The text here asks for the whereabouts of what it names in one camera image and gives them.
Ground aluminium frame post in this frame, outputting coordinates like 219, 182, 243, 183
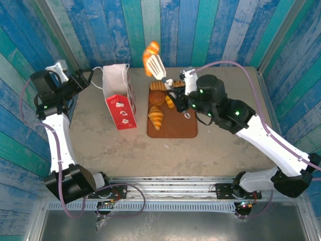
257, 0, 308, 73
35, 0, 83, 77

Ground steel bench plate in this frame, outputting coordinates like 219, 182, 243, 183
37, 209, 310, 241

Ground grey slotted cable duct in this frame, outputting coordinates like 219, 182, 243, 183
47, 202, 238, 213

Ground red white paper bag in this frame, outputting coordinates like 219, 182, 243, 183
90, 63, 138, 131

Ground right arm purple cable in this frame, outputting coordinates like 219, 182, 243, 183
192, 60, 321, 219

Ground metal tongs with white tips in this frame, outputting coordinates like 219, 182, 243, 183
146, 54, 191, 119

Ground yellow striped fake bun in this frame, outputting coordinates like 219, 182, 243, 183
165, 94, 176, 109

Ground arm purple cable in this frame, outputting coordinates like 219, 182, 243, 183
19, 75, 146, 219
192, 60, 321, 219

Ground segmented fake bread roll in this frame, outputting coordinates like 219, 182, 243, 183
142, 41, 161, 77

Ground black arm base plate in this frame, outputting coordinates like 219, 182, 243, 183
94, 183, 128, 200
215, 182, 262, 200

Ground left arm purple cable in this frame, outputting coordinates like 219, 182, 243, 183
19, 75, 146, 219

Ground brown tray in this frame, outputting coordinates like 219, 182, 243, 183
147, 80, 198, 139

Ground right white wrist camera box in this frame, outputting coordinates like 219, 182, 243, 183
179, 66, 199, 96

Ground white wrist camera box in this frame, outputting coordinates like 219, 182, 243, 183
46, 59, 69, 82
179, 66, 199, 96

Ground round brown fake bun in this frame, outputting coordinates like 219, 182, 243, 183
148, 90, 166, 106

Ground aluminium mounting rail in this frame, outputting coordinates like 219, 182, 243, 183
40, 175, 305, 201

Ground small electronics board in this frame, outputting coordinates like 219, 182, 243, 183
235, 200, 256, 209
96, 199, 118, 209

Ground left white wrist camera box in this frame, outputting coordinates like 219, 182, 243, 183
46, 59, 69, 82

